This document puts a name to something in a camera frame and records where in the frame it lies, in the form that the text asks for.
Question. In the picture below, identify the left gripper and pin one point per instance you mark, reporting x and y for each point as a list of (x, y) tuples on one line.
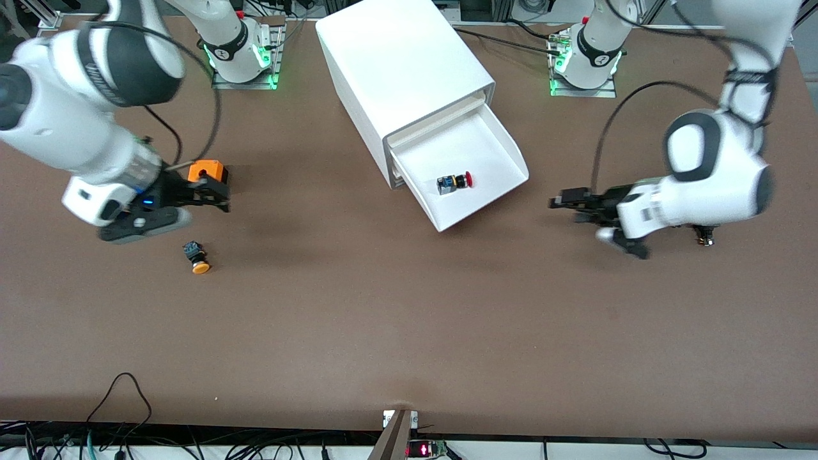
[(602, 202)]

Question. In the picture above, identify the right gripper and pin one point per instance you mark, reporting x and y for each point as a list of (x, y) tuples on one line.
[(170, 192)]

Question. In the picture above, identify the white plastic drawer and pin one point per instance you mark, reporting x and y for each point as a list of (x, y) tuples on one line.
[(434, 121), (401, 179), (479, 153)]

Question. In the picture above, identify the red push button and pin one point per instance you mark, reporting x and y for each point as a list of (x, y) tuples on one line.
[(450, 183)]

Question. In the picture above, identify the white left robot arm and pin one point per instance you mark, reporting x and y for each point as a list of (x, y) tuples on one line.
[(709, 160)]

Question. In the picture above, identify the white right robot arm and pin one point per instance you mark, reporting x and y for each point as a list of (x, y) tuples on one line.
[(64, 115)]

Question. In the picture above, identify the orange push button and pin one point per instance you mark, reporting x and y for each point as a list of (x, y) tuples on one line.
[(200, 266)]

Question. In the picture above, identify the white drawer cabinet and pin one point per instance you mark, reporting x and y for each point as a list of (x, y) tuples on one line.
[(402, 57)]

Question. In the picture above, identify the orange box with hole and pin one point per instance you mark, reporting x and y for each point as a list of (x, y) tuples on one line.
[(208, 169)]

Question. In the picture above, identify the red LED circuit board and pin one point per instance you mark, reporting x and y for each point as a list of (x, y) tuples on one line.
[(425, 449)]

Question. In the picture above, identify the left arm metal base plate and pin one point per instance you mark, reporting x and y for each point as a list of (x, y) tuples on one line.
[(585, 92)]

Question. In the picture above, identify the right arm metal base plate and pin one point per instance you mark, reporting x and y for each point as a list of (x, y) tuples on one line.
[(246, 83)]

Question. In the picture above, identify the small black bracket part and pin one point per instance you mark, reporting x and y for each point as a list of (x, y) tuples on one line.
[(705, 237)]

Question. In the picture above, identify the brown camera mount beam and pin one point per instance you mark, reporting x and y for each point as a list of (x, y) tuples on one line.
[(393, 441)]

